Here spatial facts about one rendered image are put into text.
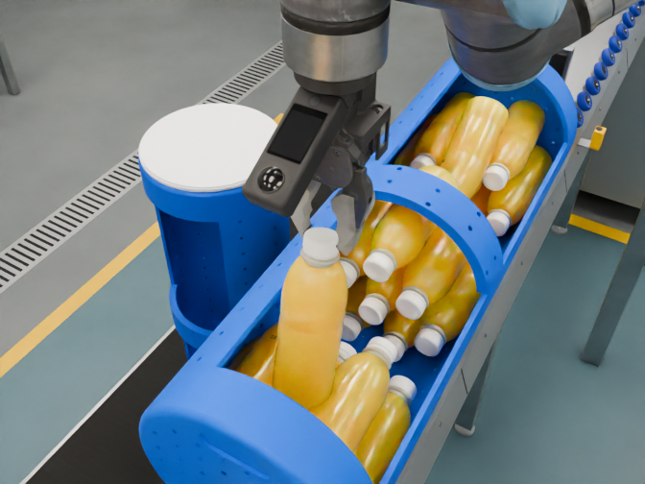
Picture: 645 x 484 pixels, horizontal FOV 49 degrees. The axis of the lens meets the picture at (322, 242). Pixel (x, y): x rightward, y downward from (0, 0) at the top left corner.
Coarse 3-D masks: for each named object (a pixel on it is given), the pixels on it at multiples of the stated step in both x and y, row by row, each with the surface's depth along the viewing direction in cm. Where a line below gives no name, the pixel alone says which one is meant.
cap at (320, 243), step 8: (304, 232) 74; (312, 232) 74; (320, 232) 74; (328, 232) 75; (336, 232) 75; (304, 240) 73; (312, 240) 73; (320, 240) 73; (328, 240) 73; (336, 240) 73; (304, 248) 74; (312, 248) 73; (320, 248) 72; (328, 248) 73; (336, 248) 73; (312, 256) 73; (320, 256) 73; (328, 256) 73
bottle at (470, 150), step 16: (480, 96) 117; (464, 112) 119; (480, 112) 116; (496, 112) 116; (464, 128) 116; (480, 128) 115; (496, 128) 116; (464, 144) 115; (480, 144) 114; (496, 144) 117; (448, 160) 115; (464, 160) 113; (480, 160) 114; (464, 176) 113; (480, 176) 114; (464, 192) 113
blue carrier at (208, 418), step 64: (448, 64) 127; (576, 128) 127; (384, 192) 96; (448, 192) 97; (512, 256) 106; (256, 320) 82; (192, 384) 76; (256, 384) 73; (192, 448) 77; (256, 448) 69; (320, 448) 71
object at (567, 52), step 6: (564, 48) 154; (570, 48) 154; (558, 54) 154; (564, 54) 154; (570, 54) 154; (552, 60) 155; (558, 60) 155; (564, 60) 154; (570, 60) 156; (552, 66) 156; (558, 66) 156; (564, 66) 156; (558, 72) 156; (564, 72) 157; (564, 78) 158
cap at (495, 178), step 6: (492, 168) 117; (498, 168) 116; (486, 174) 117; (492, 174) 116; (498, 174) 116; (504, 174) 116; (486, 180) 117; (492, 180) 117; (498, 180) 116; (504, 180) 116; (486, 186) 118; (492, 186) 118; (498, 186) 117
